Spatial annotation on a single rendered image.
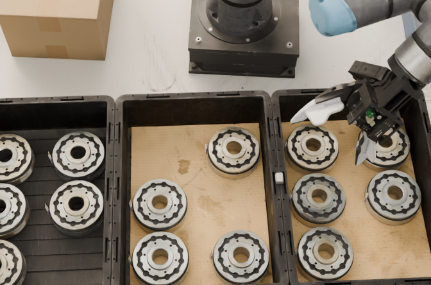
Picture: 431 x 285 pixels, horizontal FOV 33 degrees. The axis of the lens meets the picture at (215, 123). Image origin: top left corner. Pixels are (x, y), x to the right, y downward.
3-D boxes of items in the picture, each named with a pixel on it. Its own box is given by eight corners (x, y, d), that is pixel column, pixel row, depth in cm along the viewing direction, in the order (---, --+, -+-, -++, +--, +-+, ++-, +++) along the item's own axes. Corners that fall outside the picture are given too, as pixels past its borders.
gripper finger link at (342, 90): (313, 95, 120) (367, 82, 118) (312, 90, 121) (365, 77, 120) (319, 118, 123) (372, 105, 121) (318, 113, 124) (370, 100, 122)
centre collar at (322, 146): (299, 134, 146) (300, 133, 146) (324, 135, 146) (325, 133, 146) (301, 156, 144) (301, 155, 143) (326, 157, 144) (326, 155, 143)
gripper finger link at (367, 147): (359, 181, 125) (367, 138, 119) (353, 160, 130) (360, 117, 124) (377, 181, 125) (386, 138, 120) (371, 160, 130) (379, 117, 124)
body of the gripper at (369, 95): (344, 126, 116) (399, 74, 110) (336, 95, 123) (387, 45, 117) (378, 149, 119) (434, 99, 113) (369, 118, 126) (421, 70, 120)
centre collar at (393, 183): (379, 183, 141) (380, 181, 141) (404, 181, 142) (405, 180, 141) (384, 207, 139) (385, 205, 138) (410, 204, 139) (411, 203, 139)
